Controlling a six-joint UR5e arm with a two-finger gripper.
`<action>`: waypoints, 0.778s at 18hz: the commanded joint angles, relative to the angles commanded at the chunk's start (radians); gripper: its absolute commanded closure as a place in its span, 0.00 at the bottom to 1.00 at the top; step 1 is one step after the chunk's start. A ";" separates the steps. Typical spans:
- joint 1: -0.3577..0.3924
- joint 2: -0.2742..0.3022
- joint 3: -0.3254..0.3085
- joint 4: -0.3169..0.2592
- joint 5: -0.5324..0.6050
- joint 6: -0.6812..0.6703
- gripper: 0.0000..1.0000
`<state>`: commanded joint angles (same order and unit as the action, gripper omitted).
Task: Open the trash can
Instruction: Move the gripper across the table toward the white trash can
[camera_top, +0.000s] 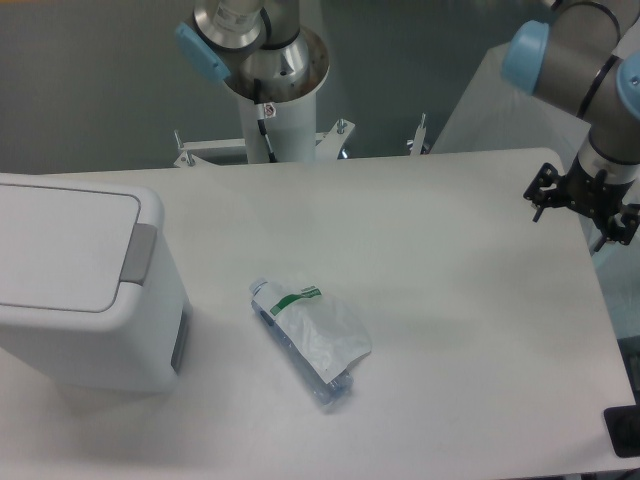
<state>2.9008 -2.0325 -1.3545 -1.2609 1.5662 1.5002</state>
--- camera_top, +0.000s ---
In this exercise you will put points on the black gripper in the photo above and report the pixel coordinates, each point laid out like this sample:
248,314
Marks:
594,195

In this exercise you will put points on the white push-top trash can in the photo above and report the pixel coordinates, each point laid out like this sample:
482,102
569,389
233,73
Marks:
90,293

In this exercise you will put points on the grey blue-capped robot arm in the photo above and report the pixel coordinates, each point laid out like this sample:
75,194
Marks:
219,36

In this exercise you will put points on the white Superior umbrella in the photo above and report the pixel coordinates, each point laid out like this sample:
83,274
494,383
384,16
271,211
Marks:
505,100

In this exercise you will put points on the threaded levelling bolt foot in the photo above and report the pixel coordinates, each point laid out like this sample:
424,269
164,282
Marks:
418,145

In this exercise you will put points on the black device at table edge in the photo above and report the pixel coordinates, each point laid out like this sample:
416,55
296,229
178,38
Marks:
622,423

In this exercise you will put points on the crushed clear plastic bottle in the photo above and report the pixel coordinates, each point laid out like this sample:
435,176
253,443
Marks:
320,334

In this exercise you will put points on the white metal base frame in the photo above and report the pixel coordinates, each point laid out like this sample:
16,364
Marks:
329,146

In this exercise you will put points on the white pedestal with metal flange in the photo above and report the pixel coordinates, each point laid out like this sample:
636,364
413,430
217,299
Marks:
276,93

